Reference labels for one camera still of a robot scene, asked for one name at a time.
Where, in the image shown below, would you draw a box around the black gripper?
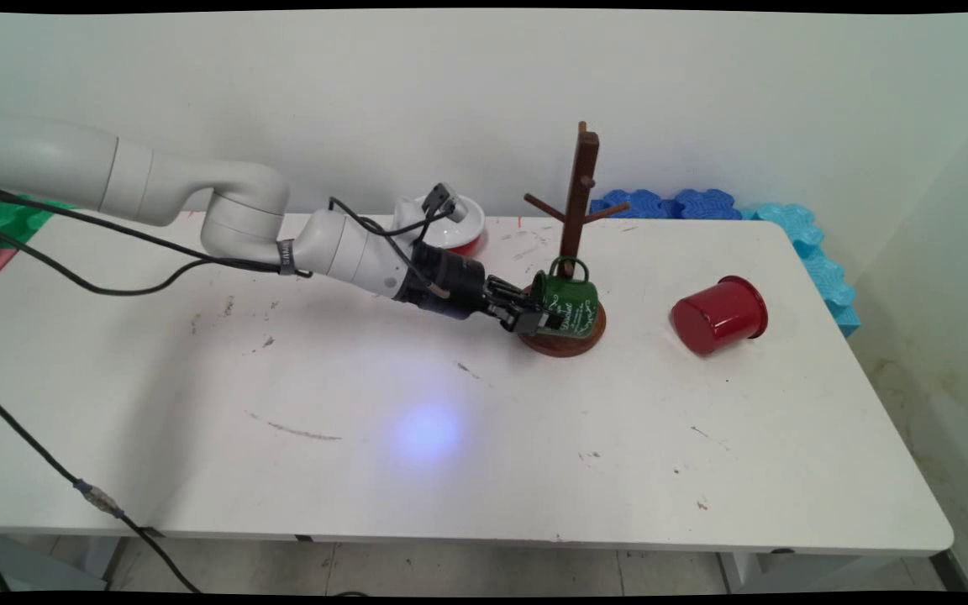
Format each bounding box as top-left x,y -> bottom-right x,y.
395,241 -> 549,338

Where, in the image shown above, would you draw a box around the green enamel mug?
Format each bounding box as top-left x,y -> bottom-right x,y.
530,255 -> 601,340

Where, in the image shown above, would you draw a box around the red bowl white inside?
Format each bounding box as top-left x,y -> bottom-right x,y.
413,194 -> 487,258

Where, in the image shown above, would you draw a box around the brown wooden mug tree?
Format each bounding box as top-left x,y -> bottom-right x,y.
520,121 -> 632,359

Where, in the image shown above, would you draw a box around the dark blue foam tile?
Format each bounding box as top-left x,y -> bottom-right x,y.
590,189 -> 676,221
672,189 -> 744,222

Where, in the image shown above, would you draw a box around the red metal cup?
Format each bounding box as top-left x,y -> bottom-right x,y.
671,276 -> 770,356

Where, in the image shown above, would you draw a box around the light blue foam tiles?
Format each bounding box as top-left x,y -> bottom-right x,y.
744,203 -> 861,338

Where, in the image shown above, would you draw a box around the white table leg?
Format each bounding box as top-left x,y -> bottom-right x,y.
718,551 -> 787,594

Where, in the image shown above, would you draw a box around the green foam tile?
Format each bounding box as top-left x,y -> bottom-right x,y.
0,194 -> 73,250

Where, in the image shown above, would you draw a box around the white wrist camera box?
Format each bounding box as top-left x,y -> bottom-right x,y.
392,182 -> 460,245

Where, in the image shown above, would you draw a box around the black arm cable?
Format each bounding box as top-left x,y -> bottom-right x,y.
0,182 -> 453,297

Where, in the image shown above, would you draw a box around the black cable blue connector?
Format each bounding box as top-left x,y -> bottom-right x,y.
0,379 -> 202,594

